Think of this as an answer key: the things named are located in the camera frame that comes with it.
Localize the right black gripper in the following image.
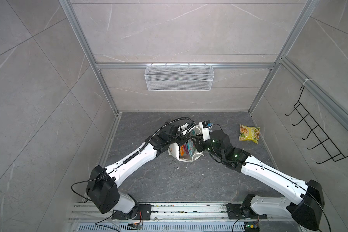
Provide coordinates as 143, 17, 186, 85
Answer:
190, 133, 225, 161

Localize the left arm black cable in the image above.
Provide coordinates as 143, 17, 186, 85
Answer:
139, 116, 195, 153

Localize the white floral paper bag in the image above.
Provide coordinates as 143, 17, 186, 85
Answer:
168, 121, 205, 162

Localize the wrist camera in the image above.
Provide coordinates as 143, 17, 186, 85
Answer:
199, 120, 213, 142
180, 123, 196, 136

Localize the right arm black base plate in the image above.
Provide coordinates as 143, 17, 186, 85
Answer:
225, 203, 267, 220

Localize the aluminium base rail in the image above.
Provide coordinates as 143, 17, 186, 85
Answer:
67, 198, 293, 221

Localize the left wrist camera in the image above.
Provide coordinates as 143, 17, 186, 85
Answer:
180, 123, 196, 136

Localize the yellow green snack bag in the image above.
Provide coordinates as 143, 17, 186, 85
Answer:
239, 125, 260, 144

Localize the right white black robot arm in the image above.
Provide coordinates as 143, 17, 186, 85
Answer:
189, 130, 326, 231

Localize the black wire hook rack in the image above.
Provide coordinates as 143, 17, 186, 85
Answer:
285, 86, 348, 164

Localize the teal red snack bag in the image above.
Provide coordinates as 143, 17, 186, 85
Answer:
185, 140, 196, 157

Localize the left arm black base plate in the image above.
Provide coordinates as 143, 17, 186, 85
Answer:
112, 204, 152, 220

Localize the orange snack pack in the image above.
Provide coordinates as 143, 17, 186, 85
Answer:
179, 145, 187, 157

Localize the white wire mesh basket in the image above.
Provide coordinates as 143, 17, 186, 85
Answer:
145, 65, 215, 91

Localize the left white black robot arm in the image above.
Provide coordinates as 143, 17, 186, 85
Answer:
86, 123, 193, 214

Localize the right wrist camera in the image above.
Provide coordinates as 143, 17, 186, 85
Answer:
199, 120, 213, 142

